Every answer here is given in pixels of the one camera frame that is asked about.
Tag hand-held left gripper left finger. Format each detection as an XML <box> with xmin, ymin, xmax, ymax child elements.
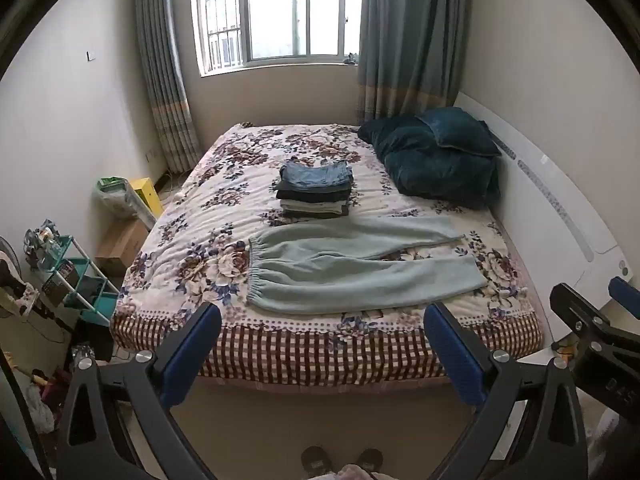
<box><xmin>56</xmin><ymin>302</ymin><xmax>223</xmax><ymax>480</ymax></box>

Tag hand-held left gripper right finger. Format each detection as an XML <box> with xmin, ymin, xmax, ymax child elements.
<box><xmin>422</xmin><ymin>302</ymin><xmax>588</xmax><ymax>480</ymax></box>

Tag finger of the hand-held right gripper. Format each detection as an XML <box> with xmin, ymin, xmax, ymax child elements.
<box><xmin>550</xmin><ymin>283</ymin><xmax>640</xmax><ymax>356</ymax></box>
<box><xmin>609</xmin><ymin>276</ymin><xmax>640</xmax><ymax>320</ymax></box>

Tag light green pants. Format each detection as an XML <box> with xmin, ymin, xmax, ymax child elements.
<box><xmin>246</xmin><ymin>215</ymin><xmax>488</xmax><ymax>316</ymax></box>

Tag folded dark grey pants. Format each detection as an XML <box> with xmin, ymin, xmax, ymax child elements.
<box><xmin>282</xmin><ymin>207</ymin><xmax>351</xmax><ymax>220</ymax></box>

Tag folded light grey pants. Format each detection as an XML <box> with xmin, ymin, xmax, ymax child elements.
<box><xmin>280</xmin><ymin>199</ymin><xmax>351</xmax><ymax>212</ymax></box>

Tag folded black pants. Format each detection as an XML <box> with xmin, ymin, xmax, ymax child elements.
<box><xmin>275</xmin><ymin>185</ymin><xmax>354</xmax><ymax>203</ymax></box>

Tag white headboard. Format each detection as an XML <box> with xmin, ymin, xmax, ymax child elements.
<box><xmin>457</xmin><ymin>91</ymin><xmax>636</xmax><ymax>306</ymax></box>

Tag cardboard box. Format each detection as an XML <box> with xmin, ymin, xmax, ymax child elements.
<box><xmin>95</xmin><ymin>217</ymin><xmax>151</xmax><ymax>276</ymax></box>

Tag black slipper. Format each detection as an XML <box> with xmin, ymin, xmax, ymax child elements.
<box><xmin>301</xmin><ymin>446</ymin><xmax>331</xmax><ymax>479</ymax></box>
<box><xmin>356</xmin><ymin>448</ymin><xmax>385</xmax><ymax>476</ymax></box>

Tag floral printed blanket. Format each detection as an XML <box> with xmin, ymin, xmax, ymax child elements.
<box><xmin>111</xmin><ymin>122</ymin><xmax>545</xmax><ymax>381</ymax></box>

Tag teal shelf rack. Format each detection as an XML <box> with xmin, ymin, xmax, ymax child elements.
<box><xmin>25</xmin><ymin>220</ymin><xmax>121</xmax><ymax>327</ymax></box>

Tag bed base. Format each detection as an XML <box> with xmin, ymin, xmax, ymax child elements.
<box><xmin>167</xmin><ymin>374</ymin><xmax>483</xmax><ymax>461</ymax></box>

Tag person's pink clothing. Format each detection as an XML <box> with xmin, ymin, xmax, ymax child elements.
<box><xmin>325</xmin><ymin>464</ymin><xmax>383</xmax><ymax>480</ymax></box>

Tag yellow box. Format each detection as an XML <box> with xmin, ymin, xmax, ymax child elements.
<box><xmin>131</xmin><ymin>177</ymin><xmax>165</xmax><ymax>218</ymax></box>

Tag dark teal duvet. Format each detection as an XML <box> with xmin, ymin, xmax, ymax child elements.
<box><xmin>357</xmin><ymin>115</ymin><xmax>502</xmax><ymax>211</ymax></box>

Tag teal velvet pillow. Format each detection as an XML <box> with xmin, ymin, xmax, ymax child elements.
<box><xmin>416</xmin><ymin>106</ymin><xmax>502</xmax><ymax>157</ymax></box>

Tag folded blue jeans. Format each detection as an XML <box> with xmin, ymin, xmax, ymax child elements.
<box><xmin>279</xmin><ymin>161</ymin><xmax>354</xmax><ymax>189</ymax></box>

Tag blue grey curtain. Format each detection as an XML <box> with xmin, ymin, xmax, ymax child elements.
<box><xmin>354</xmin><ymin>0</ymin><xmax>473</xmax><ymax>126</ymax></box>
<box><xmin>135</xmin><ymin>0</ymin><xmax>203</xmax><ymax>173</ymax></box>

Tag window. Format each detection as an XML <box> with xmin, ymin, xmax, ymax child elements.
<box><xmin>190</xmin><ymin>0</ymin><xmax>365</xmax><ymax>77</ymax></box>

